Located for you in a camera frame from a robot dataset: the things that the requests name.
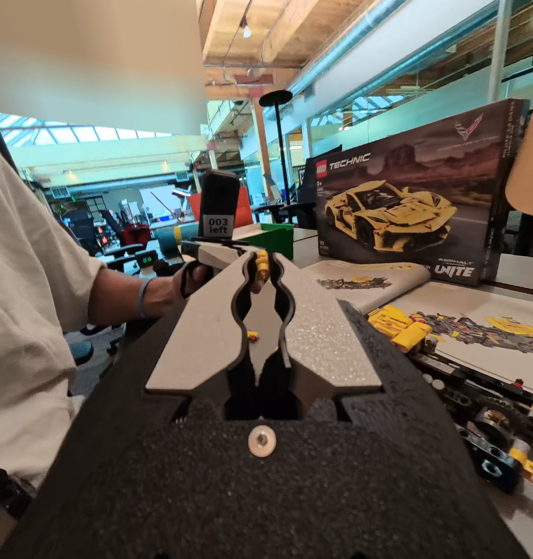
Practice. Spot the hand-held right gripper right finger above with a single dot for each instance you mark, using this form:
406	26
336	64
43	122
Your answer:
332	345

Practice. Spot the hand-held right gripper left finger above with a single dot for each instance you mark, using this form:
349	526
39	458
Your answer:
196	345

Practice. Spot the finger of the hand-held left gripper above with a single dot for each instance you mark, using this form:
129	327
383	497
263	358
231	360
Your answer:
249	249
218	257

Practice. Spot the yellow lego block piece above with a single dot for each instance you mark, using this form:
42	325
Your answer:
262	266

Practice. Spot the lego car chassis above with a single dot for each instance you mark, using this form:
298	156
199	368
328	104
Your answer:
401	332

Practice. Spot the person's left forearm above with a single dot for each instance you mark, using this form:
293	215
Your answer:
118	297

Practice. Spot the lego instruction booklet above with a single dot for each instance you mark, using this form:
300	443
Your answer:
445	305

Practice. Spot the lego set box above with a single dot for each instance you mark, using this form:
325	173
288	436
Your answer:
401	174

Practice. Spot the person's left hand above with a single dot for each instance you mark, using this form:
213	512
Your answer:
196	275

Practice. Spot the white paper sheet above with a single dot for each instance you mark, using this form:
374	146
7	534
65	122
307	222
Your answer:
249	231

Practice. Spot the green storage bin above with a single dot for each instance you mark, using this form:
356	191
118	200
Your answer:
275	242

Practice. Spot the orange plastic case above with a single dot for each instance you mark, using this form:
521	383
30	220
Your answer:
244	209

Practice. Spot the teal rolled mat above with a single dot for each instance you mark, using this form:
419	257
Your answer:
166	238

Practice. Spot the blue wristband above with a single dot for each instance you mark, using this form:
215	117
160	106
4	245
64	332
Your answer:
142	297

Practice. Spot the black device green lights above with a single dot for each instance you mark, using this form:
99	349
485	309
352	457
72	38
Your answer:
145	260

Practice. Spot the ceiling spot lamp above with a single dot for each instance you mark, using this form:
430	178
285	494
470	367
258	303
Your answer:
246	30

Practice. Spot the white document stand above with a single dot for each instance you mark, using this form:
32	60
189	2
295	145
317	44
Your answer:
524	183

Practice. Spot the silver air duct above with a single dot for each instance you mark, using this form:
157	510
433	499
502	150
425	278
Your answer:
349	39

